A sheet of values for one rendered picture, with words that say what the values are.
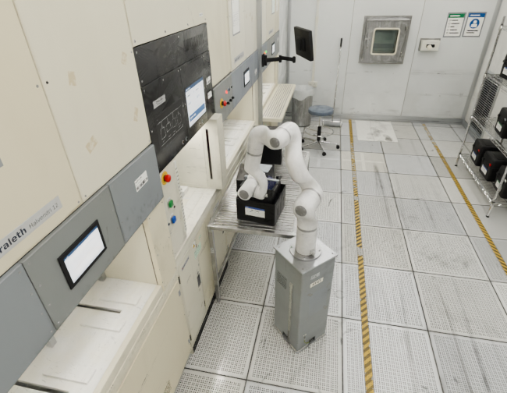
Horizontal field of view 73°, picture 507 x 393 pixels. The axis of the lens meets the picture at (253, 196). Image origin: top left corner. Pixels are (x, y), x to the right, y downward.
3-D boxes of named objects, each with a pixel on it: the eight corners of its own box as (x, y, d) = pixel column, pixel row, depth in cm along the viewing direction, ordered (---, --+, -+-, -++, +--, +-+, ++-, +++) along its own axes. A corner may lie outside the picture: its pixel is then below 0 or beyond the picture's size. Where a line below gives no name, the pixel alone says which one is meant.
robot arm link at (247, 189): (260, 181, 209) (246, 176, 211) (253, 192, 198) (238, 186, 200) (257, 192, 214) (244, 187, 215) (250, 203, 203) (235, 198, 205)
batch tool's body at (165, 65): (200, 355, 234) (145, 48, 130) (77, 332, 252) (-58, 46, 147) (233, 266, 307) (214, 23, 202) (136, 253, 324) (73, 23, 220)
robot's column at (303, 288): (327, 334, 246) (338, 254, 205) (296, 354, 233) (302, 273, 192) (301, 308, 266) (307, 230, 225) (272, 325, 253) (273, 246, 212)
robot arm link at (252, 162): (276, 153, 193) (267, 196, 211) (249, 145, 196) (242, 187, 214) (271, 161, 186) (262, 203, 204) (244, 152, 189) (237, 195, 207)
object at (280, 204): (236, 218, 238) (235, 198, 229) (249, 198, 260) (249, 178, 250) (274, 226, 229) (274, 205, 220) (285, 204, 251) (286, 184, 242)
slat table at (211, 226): (292, 313, 261) (296, 235, 221) (216, 302, 273) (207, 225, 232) (305, 215, 369) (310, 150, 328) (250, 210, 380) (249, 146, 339)
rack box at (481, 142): (467, 156, 439) (473, 136, 425) (491, 157, 433) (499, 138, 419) (473, 166, 415) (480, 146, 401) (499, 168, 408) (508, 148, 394)
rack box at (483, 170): (475, 169, 408) (483, 149, 394) (501, 171, 403) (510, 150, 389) (484, 182, 383) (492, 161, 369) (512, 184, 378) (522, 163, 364)
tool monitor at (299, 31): (313, 72, 332) (315, 30, 313) (259, 70, 342) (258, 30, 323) (315, 63, 365) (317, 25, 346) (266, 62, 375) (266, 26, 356)
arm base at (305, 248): (327, 253, 206) (331, 228, 196) (303, 265, 198) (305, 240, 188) (306, 236, 220) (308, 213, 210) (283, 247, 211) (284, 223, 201)
